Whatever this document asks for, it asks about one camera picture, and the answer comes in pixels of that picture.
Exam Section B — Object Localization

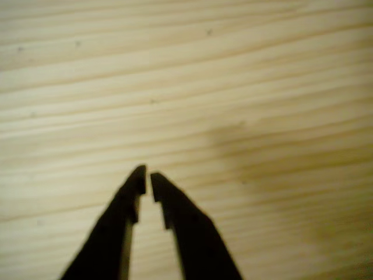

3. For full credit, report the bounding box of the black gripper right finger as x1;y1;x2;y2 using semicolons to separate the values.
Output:
150;171;243;280

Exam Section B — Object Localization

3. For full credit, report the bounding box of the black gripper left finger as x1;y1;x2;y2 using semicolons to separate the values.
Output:
59;164;147;280

